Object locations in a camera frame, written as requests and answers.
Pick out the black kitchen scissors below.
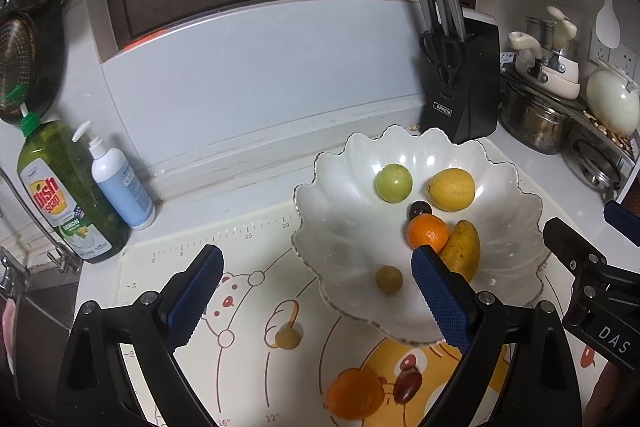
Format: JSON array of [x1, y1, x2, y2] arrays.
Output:
[[419, 29, 463, 88]]

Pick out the orange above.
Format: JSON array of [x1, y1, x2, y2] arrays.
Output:
[[406, 213, 451, 254], [326, 368, 385, 420]]

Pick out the dark sink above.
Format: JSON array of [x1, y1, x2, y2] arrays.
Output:
[[0, 267, 81, 348]]

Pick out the white rice paddle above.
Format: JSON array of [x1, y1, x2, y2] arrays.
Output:
[[595, 0, 621, 48]]

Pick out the large steel stockpot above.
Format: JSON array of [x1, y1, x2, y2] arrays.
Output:
[[500, 77, 573, 155]]

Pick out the round mesh strainer pan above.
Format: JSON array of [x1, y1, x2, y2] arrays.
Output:
[[0, 12, 40, 118]]

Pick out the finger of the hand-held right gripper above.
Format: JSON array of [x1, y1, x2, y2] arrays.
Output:
[[602, 201, 640, 248], [542, 218, 640, 293]]

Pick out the round green fruit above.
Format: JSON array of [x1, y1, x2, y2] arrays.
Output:
[[376, 163, 414, 202]]

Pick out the yellow spotted mango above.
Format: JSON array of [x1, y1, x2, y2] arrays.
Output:
[[439, 219, 482, 283]]

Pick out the cream bear print baking mat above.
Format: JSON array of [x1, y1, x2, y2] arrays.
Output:
[[117, 202, 606, 427]]

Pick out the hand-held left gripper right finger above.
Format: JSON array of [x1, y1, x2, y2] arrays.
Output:
[[410, 244, 583, 427]]

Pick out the yellow lemon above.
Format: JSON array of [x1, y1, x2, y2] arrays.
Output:
[[426, 168, 476, 211]]

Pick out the metal shelf rack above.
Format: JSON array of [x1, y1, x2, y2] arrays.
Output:
[[500, 67, 640, 202]]

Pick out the white scalloped bowl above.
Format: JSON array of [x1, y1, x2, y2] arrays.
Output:
[[291, 124, 545, 348]]

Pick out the pink cloth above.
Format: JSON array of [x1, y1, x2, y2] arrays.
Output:
[[0, 297, 18, 358]]

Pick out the white pump bottle blue label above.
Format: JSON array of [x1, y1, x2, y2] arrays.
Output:
[[71, 121, 157, 230]]

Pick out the small brown longan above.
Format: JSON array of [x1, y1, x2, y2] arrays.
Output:
[[275, 324, 304, 350], [375, 265, 404, 296]]

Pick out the green dish soap bottle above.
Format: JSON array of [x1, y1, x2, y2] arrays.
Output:
[[4, 84, 132, 264]]

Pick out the cream handled saucepan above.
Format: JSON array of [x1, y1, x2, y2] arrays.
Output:
[[507, 32, 583, 100]]

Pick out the black knife block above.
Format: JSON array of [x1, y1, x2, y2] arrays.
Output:
[[417, 17, 502, 145]]

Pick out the red date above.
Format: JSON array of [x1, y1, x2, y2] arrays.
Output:
[[394, 372, 423, 404]]

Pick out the wooden trivet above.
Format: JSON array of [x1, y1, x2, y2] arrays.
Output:
[[585, 112, 636, 150]]

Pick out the white ceramic pot with lid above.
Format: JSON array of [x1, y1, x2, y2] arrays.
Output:
[[585, 57, 640, 132]]

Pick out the metal faucet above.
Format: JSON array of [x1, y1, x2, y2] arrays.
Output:
[[0, 164, 83, 303]]

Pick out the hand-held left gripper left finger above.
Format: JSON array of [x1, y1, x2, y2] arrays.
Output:
[[54, 244, 225, 427]]

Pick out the steel pan lid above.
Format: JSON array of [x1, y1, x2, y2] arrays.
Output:
[[570, 134, 626, 192]]

